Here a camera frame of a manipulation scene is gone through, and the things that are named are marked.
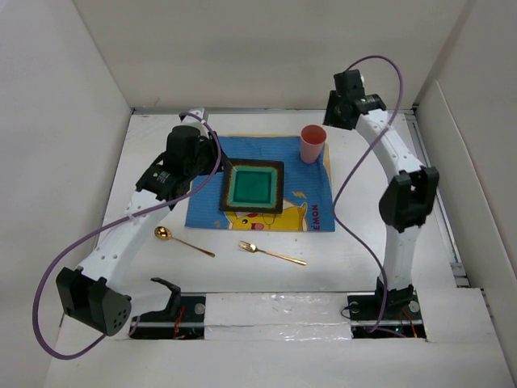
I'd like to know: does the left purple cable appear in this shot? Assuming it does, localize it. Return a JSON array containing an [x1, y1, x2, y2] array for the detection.
[[32, 112, 223, 360]]

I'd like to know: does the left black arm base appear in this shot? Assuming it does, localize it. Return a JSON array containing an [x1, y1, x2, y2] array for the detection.
[[128, 277, 207, 340]]

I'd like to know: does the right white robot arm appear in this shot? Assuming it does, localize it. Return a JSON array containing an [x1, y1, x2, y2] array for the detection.
[[324, 70, 439, 318]]

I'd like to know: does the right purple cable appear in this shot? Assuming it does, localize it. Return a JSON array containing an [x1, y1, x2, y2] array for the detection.
[[331, 55, 405, 335]]

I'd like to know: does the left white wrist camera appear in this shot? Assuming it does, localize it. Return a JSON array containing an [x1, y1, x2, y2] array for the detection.
[[179, 108, 208, 136]]

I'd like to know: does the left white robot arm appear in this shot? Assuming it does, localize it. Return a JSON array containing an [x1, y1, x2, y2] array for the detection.
[[56, 123, 221, 336]]

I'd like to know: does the purple cable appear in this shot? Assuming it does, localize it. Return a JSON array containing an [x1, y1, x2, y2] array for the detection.
[[32, 112, 223, 360], [331, 55, 405, 335]]

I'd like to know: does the gold spoon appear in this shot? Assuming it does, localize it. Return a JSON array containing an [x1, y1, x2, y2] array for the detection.
[[153, 226, 216, 258]]

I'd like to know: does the pink plastic cup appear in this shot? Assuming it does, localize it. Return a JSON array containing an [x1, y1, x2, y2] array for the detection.
[[300, 124, 326, 164]]

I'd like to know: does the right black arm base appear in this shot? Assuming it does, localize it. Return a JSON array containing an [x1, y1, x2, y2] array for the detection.
[[341, 280, 427, 339]]

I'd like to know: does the gold fork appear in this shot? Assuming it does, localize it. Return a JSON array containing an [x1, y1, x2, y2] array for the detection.
[[238, 241, 307, 266]]

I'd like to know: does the green square ceramic plate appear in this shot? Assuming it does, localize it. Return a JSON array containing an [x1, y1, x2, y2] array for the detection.
[[219, 158, 284, 214]]

